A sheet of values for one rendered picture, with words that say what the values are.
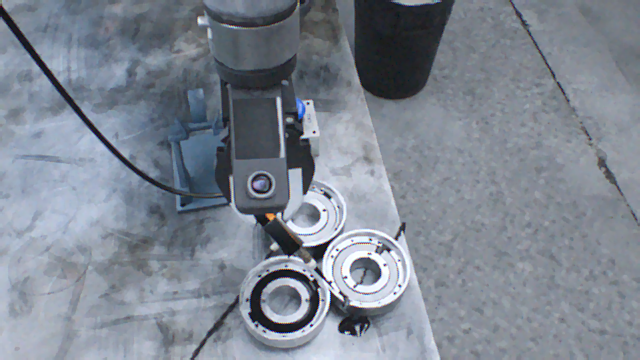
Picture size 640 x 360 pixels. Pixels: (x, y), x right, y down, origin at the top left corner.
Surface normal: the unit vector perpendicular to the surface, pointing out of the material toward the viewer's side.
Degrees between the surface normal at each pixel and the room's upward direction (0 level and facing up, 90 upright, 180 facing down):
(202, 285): 0
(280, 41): 84
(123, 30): 0
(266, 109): 23
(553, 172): 0
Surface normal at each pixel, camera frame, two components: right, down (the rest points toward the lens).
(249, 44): 0.08, 0.72
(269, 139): 0.12, -0.23
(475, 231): 0.03, -0.58
